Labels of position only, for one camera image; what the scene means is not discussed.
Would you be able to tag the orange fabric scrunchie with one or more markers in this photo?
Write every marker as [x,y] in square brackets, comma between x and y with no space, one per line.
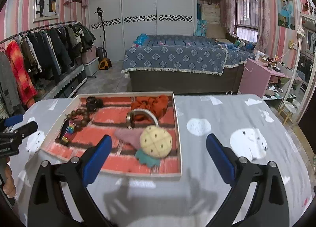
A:
[156,105]

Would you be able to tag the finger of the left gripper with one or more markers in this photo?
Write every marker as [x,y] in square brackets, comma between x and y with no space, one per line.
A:
[11,121]
[26,130]

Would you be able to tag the standing mirror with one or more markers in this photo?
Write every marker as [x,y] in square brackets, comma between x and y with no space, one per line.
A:
[292,110]

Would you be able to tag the window with pink curtains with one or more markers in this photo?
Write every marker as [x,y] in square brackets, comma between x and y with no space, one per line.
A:
[247,20]

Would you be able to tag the cream pineapple plush clip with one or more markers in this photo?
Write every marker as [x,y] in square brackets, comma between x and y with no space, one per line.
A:
[152,144]

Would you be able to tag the grey polar bear tablecloth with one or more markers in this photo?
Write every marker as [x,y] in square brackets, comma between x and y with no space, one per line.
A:
[186,189]

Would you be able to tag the garment steamer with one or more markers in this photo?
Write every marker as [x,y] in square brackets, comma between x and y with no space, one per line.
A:
[105,63]

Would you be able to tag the grey quilted coat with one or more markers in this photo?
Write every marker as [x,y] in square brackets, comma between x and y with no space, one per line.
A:
[9,90]

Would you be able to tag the metal clothes rack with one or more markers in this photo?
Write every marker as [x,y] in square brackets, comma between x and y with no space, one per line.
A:
[51,53]

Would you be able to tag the white sliding wardrobe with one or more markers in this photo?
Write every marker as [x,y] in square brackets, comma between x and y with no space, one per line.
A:
[125,20]

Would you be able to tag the person left hand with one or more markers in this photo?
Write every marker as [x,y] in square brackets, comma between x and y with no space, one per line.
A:
[9,187]

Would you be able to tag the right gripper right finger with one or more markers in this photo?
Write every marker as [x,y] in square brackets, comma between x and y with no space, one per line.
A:
[269,204]

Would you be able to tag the bed with blue cover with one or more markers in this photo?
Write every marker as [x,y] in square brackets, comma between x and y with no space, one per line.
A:
[185,64]

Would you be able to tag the pink side table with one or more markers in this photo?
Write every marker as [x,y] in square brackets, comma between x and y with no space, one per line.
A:
[268,83]

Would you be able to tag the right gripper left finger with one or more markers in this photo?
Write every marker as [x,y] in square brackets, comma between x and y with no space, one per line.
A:
[47,204]

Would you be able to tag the plastic storage boxes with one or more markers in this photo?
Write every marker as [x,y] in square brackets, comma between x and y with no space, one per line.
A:
[90,61]

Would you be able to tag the couple poster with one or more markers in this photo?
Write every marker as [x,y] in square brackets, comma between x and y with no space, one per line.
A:
[285,14]

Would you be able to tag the orange red coat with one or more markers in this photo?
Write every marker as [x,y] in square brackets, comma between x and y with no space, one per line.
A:
[25,87]

